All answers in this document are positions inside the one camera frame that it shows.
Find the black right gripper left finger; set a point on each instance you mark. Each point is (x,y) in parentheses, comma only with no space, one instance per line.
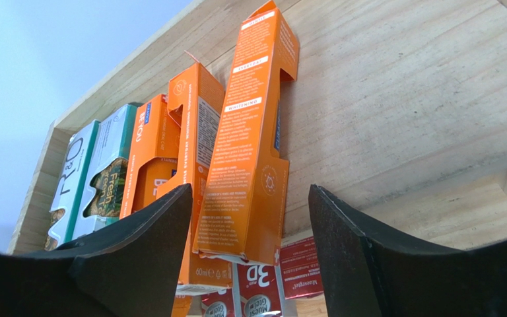
(129,268)

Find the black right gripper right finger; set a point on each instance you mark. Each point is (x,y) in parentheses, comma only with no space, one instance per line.
(369,268)

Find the silver red toothpaste box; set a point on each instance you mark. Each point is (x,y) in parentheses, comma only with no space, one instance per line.
(300,270)

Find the red 3D toothpaste box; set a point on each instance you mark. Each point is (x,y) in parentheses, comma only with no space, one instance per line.
(218,304)
(260,290)

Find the orange toothpaste box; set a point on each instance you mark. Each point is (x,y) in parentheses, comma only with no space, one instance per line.
(242,212)
(153,156)
(194,104)

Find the silver teal Oral toothpaste box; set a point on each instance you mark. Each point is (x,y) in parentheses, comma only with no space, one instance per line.
(67,198)

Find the wooden two-tier shelf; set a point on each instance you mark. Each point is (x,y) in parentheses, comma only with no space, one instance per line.
(400,109)

